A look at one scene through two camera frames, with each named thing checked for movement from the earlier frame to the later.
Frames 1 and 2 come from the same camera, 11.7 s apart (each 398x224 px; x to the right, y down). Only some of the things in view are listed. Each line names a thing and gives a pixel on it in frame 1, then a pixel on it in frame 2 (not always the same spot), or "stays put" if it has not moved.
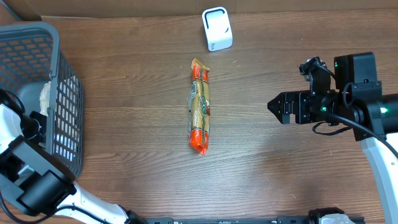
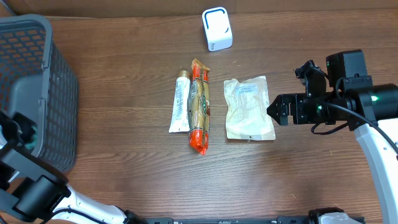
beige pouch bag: (45, 98) to (248, 116)
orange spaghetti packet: (199, 106) stays put
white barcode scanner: (217, 28) stays put
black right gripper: (301, 98) stays put
